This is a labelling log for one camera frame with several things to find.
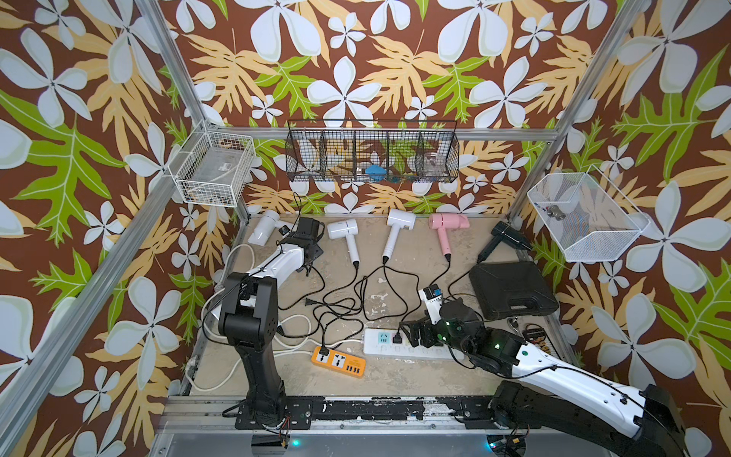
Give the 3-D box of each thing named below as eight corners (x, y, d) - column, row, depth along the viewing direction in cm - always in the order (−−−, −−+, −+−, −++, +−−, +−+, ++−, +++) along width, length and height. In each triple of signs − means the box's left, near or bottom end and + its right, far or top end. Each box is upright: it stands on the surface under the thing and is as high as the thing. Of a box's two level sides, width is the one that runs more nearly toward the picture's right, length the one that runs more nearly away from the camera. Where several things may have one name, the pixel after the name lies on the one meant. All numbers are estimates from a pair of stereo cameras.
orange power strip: (309, 363, 84) (308, 361, 82) (315, 347, 87) (314, 344, 85) (363, 379, 81) (363, 377, 79) (368, 362, 84) (368, 359, 82)
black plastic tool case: (482, 319, 92) (487, 312, 87) (468, 270, 103) (473, 262, 99) (553, 319, 92) (562, 312, 87) (531, 270, 103) (538, 262, 99)
